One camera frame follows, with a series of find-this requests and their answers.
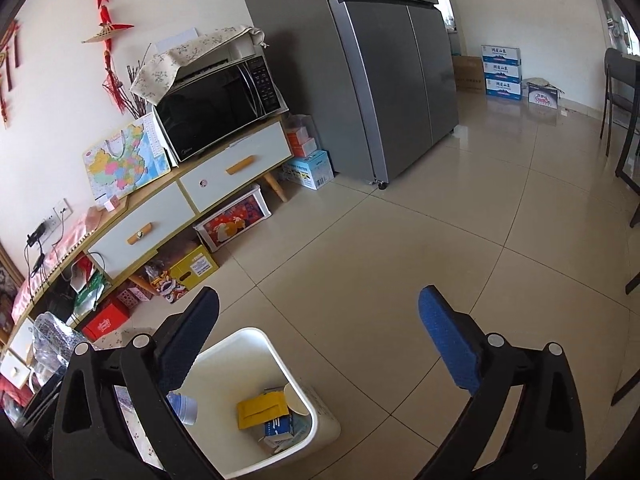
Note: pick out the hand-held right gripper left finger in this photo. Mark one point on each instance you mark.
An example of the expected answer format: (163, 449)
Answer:
(182, 342)

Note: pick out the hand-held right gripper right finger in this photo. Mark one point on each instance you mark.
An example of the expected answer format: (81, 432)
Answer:
(447, 342)

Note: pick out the white plastic bin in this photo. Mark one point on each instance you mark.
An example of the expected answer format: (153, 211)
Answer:
(235, 360)

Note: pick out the clear plastic bottle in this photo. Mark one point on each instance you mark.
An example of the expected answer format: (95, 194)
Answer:
(184, 410)

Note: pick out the yellow snack wrapper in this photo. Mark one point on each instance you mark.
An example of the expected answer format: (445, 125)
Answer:
(262, 410)

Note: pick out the white paper cup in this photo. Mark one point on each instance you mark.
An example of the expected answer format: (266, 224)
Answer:
(296, 400)

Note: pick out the blue white small box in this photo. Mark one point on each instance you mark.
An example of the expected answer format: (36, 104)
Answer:
(277, 435)

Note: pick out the pink patterned box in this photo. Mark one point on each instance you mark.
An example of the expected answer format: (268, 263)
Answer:
(132, 297)

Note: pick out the yellow cardboard box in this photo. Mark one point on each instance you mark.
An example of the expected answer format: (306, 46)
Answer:
(192, 267)

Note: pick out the red gift box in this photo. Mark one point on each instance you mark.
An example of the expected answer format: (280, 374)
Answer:
(107, 322)

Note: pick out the green bag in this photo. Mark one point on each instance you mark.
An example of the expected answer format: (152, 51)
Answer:
(90, 297)

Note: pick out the white cabinet drawer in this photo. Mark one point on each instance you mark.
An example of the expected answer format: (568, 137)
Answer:
(145, 230)
(21, 337)
(14, 370)
(235, 165)

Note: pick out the white crate with rabbit picture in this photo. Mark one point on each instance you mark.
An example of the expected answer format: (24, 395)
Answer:
(232, 220)

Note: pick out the light blue packet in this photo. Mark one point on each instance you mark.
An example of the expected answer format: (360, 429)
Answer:
(302, 430)

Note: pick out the small pink white cube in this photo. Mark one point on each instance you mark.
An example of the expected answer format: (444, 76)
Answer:
(110, 203)

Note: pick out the long wooden cabinet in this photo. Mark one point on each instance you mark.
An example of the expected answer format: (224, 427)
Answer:
(170, 180)

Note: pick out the framed picture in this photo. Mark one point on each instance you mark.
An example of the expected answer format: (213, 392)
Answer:
(10, 285)

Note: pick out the colourful map bag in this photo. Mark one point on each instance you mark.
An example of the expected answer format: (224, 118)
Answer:
(127, 160)

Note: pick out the light blue printed box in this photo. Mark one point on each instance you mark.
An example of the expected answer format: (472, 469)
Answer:
(307, 170)

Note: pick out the orange white boxes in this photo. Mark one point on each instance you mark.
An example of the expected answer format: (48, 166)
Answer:
(300, 142)

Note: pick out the black microwave oven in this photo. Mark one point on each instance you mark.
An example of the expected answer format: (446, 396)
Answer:
(215, 110)

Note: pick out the dried branches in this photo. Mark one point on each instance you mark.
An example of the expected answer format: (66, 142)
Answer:
(137, 95)

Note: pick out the blue white carton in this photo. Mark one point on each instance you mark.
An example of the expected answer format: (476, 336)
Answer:
(501, 53)
(502, 89)
(501, 71)

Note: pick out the white red floor box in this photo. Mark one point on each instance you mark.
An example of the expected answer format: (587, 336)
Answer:
(545, 95)

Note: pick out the brown cardboard box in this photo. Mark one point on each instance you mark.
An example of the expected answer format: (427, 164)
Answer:
(467, 72)

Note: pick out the floral cover cloth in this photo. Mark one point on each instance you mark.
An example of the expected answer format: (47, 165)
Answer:
(165, 65)

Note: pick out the grey refrigerator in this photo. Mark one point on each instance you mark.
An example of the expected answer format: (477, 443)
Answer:
(350, 75)

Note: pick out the black chair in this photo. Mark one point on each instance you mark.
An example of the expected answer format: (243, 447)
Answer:
(620, 75)

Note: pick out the fan and red tassel decoration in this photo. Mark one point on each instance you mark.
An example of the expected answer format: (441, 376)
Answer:
(107, 32)

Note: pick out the metal door lock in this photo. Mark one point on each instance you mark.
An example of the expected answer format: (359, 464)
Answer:
(615, 25)

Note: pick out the white wall socket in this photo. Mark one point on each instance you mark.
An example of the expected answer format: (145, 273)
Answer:
(57, 212)

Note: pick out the red knot wall hangings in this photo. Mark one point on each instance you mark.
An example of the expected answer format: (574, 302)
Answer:
(10, 70)

